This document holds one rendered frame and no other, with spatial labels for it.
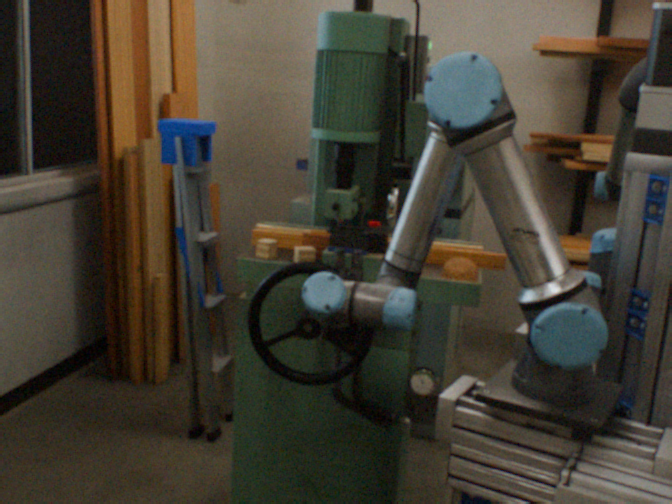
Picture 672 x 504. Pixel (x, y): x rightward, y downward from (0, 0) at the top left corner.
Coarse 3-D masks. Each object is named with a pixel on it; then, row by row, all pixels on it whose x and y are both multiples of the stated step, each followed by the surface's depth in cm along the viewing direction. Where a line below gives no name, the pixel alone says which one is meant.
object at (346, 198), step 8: (328, 192) 196; (336, 192) 196; (344, 192) 196; (352, 192) 197; (328, 200) 197; (336, 200) 196; (344, 200) 196; (352, 200) 196; (328, 208) 197; (344, 208) 197; (352, 208) 198; (328, 216) 198; (336, 216) 197; (344, 216) 197; (352, 216) 199
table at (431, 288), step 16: (240, 256) 193; (256, 256) 194; (288, 256) 197; (240, 272) 193; (256, 272) 192; (432, 272) 191; (480, 272) 195; (432, 288) 185; (448, 288) 185; (464, 288) 184; (480, 288) 184; (464, 304) 185
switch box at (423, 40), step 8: (408, 40) 216; (424, 40) 215; (408, 48) 216; (424, 48) 216; (424, 56) 216; (424, 64) 217; (424, 72) 217; (416, 80) 218; (424, 80) 218; (416, 88) 218
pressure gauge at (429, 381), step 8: (416, 368) 187; (424, 368) 185; (416, 376) 184; (424, 376) 184; (432, 376) 183; (416, 384) 185; (424, 384) 184; (432, 384) 184; (416, 392) 185; (424, 392) 185
